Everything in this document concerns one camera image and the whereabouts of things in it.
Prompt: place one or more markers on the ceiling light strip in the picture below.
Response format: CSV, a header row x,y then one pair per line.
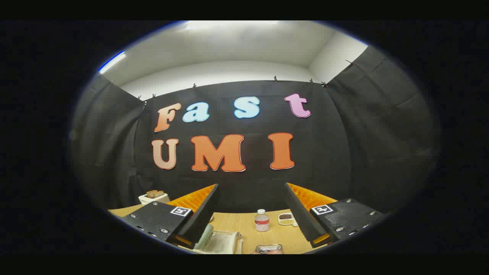
x,y
112,62

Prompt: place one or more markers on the brown toast slice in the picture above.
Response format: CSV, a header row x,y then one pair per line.
x,y
154,193

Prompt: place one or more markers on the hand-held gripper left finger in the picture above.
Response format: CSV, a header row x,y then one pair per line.
x,y
202,214

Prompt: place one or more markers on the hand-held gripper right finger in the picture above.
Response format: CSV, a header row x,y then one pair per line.
x,y
300,214

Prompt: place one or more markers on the white toaster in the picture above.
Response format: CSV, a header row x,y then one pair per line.
x,y
153,199

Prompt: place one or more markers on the white divided dish with beans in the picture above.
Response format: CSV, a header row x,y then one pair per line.
x,y
286,219

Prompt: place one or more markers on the clear bottle with red label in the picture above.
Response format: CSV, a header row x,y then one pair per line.
x,y
261,221

